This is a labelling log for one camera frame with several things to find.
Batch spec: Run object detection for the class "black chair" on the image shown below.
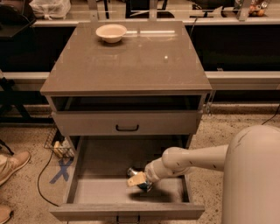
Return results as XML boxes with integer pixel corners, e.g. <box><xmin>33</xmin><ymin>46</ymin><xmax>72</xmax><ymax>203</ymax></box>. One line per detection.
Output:
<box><xmin>0</xmin><ymin>0</ymin><xmax>36</xmax><ymax>40</ymax></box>

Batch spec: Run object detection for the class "white plastic bag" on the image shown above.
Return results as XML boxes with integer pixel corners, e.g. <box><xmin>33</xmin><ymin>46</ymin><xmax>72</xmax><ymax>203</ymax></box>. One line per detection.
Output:
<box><xmin>30</xmin><ymin>0</ymin><xmax>71</xmax><ymax>20</ymax></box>

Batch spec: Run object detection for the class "fruit pile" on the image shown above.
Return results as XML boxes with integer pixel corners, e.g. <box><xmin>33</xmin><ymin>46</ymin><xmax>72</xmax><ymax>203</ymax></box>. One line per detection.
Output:
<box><xmin>248</xmin><ymin>0</ymin><xmax>269</xmax><ymax>17</ymax></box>

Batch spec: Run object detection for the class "grey drawer cabinet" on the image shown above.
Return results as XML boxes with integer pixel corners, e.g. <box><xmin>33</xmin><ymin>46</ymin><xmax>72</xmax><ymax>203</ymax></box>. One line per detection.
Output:
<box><xmin>40</xmin><ymin>20</ymin><xmax>213</xmax><ymax>221</ymax></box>

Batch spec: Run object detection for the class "open grey middle drawer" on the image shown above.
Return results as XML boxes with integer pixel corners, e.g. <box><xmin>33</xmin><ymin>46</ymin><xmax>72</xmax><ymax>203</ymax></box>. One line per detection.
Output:
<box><xmin>50</xmin><ymin>136</ymin><xmax>205</xmax><ymax>223</ymax></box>

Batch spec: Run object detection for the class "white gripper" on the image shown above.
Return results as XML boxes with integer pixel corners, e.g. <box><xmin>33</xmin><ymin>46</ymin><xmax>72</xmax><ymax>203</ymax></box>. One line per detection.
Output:
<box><xmin>127</xmin><ymin>158</ymin><xmax>187</xmax><ymax>186</ymax></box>

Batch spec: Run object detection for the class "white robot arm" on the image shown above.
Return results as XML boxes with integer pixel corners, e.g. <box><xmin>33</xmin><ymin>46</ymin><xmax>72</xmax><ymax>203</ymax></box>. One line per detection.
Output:
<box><xmin>127</xmin><ymin>125</ymin><xmax>280</xmax><ymax>224</ymax></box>

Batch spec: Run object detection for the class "wire basket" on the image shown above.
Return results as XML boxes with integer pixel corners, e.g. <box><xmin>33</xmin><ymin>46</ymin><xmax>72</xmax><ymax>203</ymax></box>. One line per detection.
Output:
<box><xmin>44</xmin><ymin>126</ymin><xmax>75</xmax><ymax>158</ymax></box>

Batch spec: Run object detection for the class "black top drawer handle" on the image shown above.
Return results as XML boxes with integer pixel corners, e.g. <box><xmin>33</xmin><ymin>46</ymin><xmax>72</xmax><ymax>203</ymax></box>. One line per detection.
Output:
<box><xmin>115</xmin><ymin>124</ymin><xmax>139</xmax><ymax>132</ymax></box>

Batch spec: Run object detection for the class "blue silver redbull can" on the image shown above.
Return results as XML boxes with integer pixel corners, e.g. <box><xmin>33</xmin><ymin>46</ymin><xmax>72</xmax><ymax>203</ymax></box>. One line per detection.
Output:
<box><xmin>127</xmin><ymin>168</ymin><xmax>152</xmax><ymax>192</ymax></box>

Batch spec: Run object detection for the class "white paper bowl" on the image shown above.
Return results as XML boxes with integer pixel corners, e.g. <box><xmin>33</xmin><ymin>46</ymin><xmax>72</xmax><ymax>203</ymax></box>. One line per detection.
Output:
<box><xmin>95</xmin><ymin>24</ymin><xmax>127</xmax><ymax>44</ymax></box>

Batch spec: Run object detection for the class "black drawer handle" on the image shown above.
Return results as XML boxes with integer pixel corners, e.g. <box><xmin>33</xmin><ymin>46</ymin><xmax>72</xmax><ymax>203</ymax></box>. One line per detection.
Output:
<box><xmin>115</xmin><ymin>124</ymin><xmax>139</xmax><ymax>132</ymax></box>
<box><xmin>115</xmin><ymin>216</ymin><xmax>140</xmax><ymax>224</ymax></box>

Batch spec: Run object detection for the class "black cable left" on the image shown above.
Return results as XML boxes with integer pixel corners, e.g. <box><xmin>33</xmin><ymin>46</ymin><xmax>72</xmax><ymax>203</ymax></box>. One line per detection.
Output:
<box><xmin>37</xmin><ymin>150</ymin><xmax>60</xmax><ymax>207</ymax></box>

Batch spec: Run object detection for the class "black power cable right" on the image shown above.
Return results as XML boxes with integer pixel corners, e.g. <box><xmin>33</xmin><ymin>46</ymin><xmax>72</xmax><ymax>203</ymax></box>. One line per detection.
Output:
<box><xmin>261</xmin><ymin>103</ymin><xmax>280</xmax><ymax>126</ymax></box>

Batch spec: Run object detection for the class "black middle drawer handle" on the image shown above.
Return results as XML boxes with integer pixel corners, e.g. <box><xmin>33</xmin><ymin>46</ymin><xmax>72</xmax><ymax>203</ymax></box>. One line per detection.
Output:
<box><xmin>115</xmin><ymin>216</ymin><xmax>140</xmax><ymax>224</ymax></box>

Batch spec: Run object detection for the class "tan shoe lower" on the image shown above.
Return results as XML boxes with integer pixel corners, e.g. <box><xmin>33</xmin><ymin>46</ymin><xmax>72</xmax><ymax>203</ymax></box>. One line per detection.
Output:
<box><xmin>0</xmin><ymin>205</ymin><xmax>12</xmax><ymax>224</ymax></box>

